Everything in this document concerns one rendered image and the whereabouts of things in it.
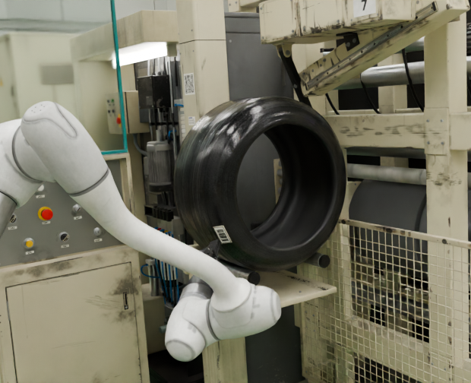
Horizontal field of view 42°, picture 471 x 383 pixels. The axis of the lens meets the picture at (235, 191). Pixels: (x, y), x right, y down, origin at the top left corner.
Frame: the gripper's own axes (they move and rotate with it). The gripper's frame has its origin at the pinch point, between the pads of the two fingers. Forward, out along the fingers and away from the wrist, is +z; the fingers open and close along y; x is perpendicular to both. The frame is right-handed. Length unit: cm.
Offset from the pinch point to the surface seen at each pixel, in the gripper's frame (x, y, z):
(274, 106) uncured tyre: 28.5, -22.6, 29.7
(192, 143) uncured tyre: 1.8, -24.7, 23.0
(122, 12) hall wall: -419, -1, 988
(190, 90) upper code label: -4, -32, 57
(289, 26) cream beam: 37, -35, 63
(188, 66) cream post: -1, -39, 61
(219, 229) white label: 3.6, -3.7, 2.9
